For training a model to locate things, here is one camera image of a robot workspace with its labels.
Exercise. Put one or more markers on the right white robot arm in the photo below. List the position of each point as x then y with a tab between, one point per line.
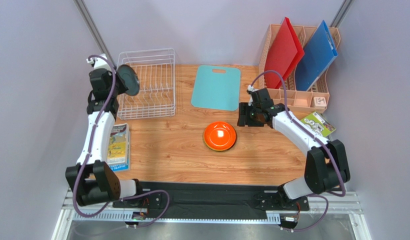
326	161

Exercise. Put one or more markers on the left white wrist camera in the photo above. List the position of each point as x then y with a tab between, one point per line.
99	63

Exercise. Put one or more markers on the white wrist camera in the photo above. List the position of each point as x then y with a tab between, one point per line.
250	89
99	63

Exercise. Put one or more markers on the lime green plate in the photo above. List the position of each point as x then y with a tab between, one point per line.
219	149

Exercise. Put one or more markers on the teal cutting board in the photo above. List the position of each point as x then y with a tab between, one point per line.
216	88

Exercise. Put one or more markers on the orange plate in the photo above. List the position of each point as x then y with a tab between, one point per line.
219	135

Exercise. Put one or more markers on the blue folder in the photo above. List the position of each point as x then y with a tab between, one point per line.
319	53

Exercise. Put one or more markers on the green leaflet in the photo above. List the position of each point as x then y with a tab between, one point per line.
316	122

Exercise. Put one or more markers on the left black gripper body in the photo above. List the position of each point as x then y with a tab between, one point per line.
119	87

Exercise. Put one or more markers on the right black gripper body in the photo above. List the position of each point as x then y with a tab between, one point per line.
242	114

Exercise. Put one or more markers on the red folder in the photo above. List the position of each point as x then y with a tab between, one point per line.
285	52

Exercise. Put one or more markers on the dark grey plate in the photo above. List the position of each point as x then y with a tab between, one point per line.
129	81

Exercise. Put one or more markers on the illustrated book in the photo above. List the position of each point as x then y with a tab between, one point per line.
118	156

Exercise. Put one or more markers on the black base mat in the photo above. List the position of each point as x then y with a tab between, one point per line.
211	201

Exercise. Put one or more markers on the aluminium frame rail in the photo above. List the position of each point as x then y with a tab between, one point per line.
329	218

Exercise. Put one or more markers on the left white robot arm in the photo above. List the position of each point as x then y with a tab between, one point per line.
92	177

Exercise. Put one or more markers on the white wire dish rack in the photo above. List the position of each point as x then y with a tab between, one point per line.
156	70

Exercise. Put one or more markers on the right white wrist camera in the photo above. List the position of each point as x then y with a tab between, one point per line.
250	89

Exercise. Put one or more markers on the small white cube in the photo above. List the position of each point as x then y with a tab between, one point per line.
319	102

